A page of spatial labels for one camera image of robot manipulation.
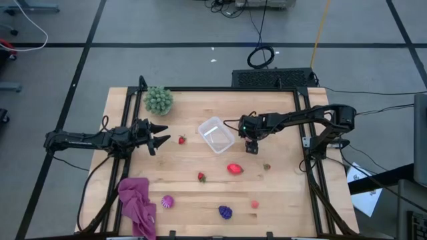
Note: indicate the grey equipment box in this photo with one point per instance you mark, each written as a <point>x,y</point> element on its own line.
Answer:
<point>263,3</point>

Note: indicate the red object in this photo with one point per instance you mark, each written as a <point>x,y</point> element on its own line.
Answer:
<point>5,45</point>

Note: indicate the black keyboard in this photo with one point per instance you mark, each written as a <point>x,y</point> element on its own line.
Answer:
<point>418,226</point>

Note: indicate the black caster wheel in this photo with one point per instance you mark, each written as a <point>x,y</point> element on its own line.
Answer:
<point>14,32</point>

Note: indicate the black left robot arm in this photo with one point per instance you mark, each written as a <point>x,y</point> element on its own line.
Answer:
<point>83,140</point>

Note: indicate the small dull toy strawberry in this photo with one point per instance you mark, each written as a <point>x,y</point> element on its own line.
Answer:
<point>266,167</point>

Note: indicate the purple toy blackberry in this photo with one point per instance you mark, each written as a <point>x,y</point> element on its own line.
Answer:
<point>225,212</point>

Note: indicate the clear plastic tupperware container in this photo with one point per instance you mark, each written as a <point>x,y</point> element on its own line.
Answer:
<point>217,136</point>

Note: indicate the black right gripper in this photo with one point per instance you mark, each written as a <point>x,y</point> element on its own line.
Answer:
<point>250,128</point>

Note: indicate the black floor object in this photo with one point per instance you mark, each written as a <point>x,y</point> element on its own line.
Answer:
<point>3,116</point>

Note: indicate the pink toy raspberry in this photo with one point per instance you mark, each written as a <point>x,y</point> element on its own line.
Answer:
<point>255,204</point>

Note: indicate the green potted plant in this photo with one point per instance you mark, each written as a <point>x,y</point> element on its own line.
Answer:
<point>158,100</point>

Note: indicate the red toy strawberry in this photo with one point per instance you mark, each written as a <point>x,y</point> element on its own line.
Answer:
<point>181,140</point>
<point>201,177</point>

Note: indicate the large red toy pepper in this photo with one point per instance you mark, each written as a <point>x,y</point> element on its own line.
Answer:
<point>234,169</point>

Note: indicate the white paper sheet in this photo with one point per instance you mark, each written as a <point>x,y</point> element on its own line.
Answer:
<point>365,200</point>

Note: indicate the magenta cloth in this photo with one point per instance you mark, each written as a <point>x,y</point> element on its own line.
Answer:
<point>136,203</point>

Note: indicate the black frame bracket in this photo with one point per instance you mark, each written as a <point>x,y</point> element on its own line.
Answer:
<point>269,235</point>
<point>172,234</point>

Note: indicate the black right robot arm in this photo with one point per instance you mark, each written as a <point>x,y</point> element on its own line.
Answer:
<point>300,116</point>

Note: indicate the purple white striped toy fruit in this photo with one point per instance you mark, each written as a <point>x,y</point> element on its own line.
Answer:
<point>167,201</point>

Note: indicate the black aluminium table frame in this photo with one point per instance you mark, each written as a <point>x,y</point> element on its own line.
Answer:
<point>217,89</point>

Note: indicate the grey furniture foot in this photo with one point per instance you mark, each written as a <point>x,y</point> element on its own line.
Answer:
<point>33,7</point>
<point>10,87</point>

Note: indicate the dark desk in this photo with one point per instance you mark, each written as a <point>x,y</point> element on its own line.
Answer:
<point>383,178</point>

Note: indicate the black computer case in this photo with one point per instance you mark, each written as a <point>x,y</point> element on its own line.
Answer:
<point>267,78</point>

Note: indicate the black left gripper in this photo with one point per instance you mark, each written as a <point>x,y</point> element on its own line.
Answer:
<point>141,133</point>

